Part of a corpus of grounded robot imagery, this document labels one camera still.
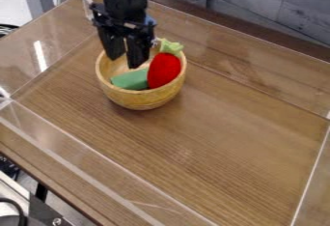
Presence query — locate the clear acrylic tray enclosure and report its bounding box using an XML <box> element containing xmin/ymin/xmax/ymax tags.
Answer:
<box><xmin>0</xmin><ymin>0</ymin><xmax>330</xmax><ymax>226</ymax></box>

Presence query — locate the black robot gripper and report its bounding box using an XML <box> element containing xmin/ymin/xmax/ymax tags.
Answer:
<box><xmin>90</xmin><ymin>0</ymin><xmax>156</xmax><ymax>69</ymax></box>

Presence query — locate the black bracket with cable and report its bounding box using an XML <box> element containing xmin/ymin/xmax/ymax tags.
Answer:
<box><xmin>0</xmin><ymin>195</ymin><xmax>74</xmax><ymax>226</ymax></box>

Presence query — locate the light wooden bowl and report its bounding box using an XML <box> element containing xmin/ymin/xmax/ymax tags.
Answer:
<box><xmin>94</xmin><ymin>38</ymin><xmax>187</xmax><ymax>110</ymax></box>

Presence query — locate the red plush strawberry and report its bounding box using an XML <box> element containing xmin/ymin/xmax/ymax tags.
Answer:
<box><xmin>147</xmin><ymin>39</ymin><xmax>183</xmax><ymax>89</ymax></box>

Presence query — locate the green rectangular block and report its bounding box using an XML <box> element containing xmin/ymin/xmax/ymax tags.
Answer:
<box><xmin>109</xmin><ymin>69</ymin><xmax>148</xmax><ymax>91</ymax></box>

